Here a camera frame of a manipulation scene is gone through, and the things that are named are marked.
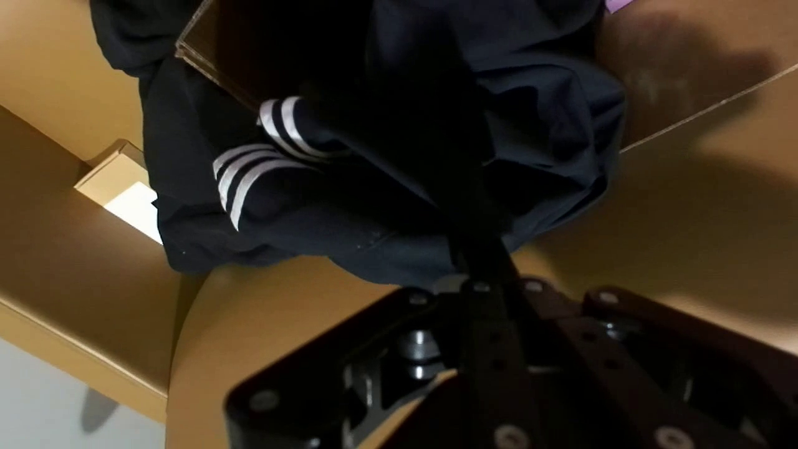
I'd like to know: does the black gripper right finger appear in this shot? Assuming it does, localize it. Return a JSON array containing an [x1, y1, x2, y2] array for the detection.
[[495, 241, 798, 449]]

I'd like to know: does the small wooden block box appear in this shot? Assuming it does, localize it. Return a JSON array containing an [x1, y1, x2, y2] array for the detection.
[[72, 137, 166, 248]]

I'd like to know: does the black cloth with white stripes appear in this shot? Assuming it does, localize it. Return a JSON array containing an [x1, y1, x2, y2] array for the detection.
[[88, 0, 628, 289]]

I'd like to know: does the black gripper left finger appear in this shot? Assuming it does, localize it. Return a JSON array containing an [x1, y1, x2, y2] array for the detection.
[[222, 234, 502, 449]]

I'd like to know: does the open cardboard box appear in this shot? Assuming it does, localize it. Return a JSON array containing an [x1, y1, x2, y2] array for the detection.
[[172, 0, 798, 158]]

